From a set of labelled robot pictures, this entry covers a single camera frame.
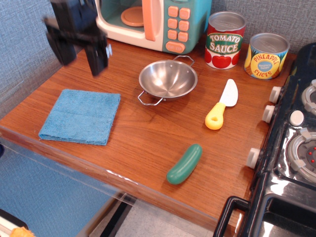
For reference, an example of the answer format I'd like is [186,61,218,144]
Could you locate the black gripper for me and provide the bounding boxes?
[43,0,112,77]

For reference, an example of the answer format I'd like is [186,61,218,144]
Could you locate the blue cloth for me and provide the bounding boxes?
[39,89,120,146]

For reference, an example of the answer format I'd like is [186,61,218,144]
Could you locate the small steel pot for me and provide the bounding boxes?
[137,55,198,106]

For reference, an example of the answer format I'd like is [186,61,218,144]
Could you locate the green toy sausage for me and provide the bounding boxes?
[166,144,202,185]

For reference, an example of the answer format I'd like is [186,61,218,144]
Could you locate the teal toy microwave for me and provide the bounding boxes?
[95,0,212,55]

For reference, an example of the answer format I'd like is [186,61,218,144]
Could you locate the tomato sauce can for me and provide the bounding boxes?
[204,11,246,70]

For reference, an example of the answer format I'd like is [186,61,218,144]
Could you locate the pineapple slices can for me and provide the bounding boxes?
[244,33,290,79]

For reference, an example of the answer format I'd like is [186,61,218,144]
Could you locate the orange fuzzy object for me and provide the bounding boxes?
[10,227,35,237]

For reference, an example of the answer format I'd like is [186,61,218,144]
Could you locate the white stove knob middle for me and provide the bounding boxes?
[262,105,275,123]

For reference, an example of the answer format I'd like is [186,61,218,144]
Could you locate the white stove knob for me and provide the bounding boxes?
[269,86,282,104]
[246,148,261,169]
[262,105,275,123]

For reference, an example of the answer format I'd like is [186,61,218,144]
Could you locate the white stove knob top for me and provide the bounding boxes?
[269,86,282,104]

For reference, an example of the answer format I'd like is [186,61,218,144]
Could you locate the white stove knob bottom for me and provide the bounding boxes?
[246,148,261,169]

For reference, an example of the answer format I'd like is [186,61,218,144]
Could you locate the black toy stove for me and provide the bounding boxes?
[214,43,316,237]

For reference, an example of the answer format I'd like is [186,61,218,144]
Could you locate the yellow handled toy knife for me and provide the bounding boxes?
[205,79,238,130]

